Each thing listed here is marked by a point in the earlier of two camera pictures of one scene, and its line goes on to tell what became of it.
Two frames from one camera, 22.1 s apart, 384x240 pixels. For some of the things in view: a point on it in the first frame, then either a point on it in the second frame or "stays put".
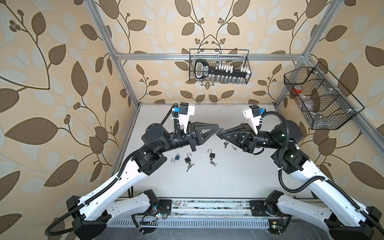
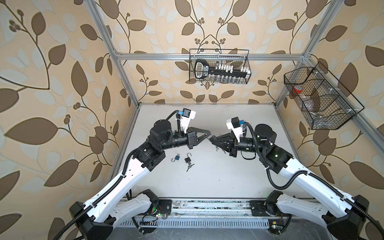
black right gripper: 249,140 → 232,147
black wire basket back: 227,66 stays put
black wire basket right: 326,102 stays put
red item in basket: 297,89 stays put
